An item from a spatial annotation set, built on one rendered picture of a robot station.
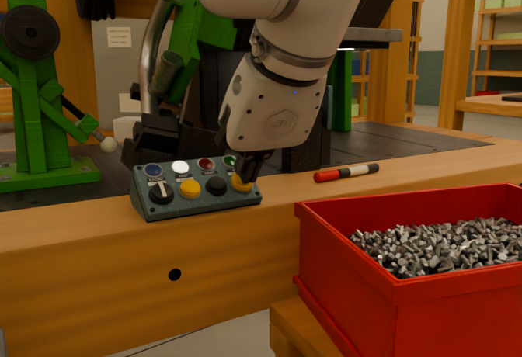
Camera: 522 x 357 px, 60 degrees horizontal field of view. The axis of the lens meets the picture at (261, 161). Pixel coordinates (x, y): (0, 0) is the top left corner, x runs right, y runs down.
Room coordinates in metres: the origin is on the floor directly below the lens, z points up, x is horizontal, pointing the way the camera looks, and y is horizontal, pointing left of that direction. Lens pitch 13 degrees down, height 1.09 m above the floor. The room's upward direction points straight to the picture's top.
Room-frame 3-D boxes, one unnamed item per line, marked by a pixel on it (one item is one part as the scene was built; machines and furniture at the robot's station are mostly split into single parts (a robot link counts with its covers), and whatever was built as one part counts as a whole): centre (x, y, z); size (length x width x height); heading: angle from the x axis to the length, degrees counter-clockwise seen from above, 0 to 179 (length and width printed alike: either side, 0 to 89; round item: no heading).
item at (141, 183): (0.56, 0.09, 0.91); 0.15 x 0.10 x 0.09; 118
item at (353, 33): (0.87, -0.06, 1.11); 0.39 x 0.16 x 0.03; 28
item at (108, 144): (0.74, 0.27, 0.96); 0.06 x 0.03 x 0.06; 118
